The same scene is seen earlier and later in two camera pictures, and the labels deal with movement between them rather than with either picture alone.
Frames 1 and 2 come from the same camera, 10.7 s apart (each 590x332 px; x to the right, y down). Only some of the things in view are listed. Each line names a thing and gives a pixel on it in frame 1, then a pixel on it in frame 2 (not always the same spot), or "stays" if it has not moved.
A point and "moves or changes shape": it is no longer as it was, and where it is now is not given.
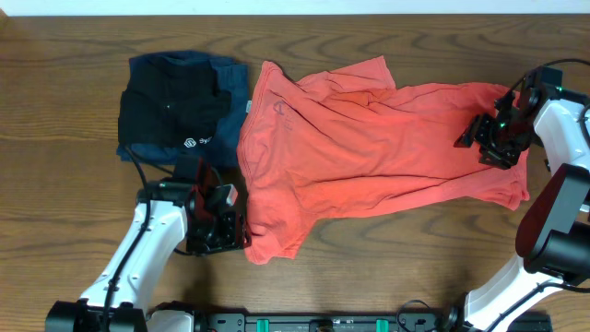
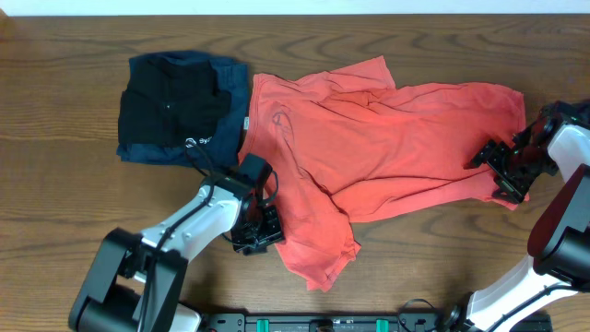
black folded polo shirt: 171,102 stays
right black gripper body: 503,142 to 516,171
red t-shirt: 350,142 moves or changes shape
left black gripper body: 229,226 to 260,233
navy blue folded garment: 230,75 stays
